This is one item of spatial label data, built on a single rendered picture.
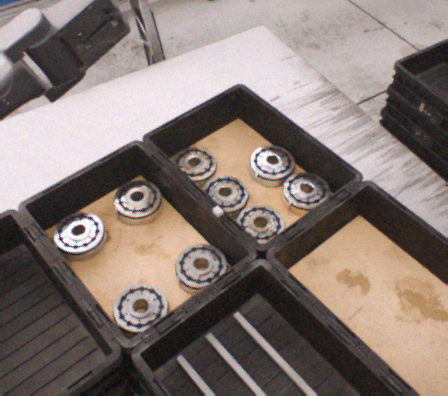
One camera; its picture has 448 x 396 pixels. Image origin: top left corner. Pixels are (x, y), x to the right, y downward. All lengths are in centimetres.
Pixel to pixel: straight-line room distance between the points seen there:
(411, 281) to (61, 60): 80
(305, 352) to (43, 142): 93
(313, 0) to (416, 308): 257
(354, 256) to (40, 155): 87
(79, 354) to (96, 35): 60
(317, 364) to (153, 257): 39
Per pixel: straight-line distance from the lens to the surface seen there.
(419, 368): 114
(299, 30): 325
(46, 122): 171
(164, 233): 123
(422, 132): 213
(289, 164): 132
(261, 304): 114
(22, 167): 160
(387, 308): 118
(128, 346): 100
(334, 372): 110
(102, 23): 77
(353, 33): 329
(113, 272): 119
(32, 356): 114
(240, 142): 140
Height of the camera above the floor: 183
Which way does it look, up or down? 49 degrees down
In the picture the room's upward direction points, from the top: 1 degrees clockwise
